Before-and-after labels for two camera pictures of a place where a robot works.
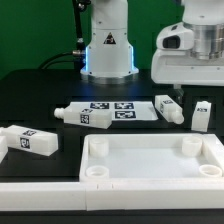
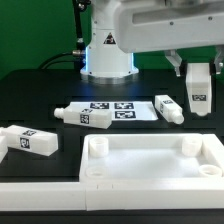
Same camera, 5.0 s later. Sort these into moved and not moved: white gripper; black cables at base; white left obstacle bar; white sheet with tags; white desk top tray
Moved: white gripper
Not moved: white left obstacle bar; white desk top tray; black cables at base; white sheet with tags
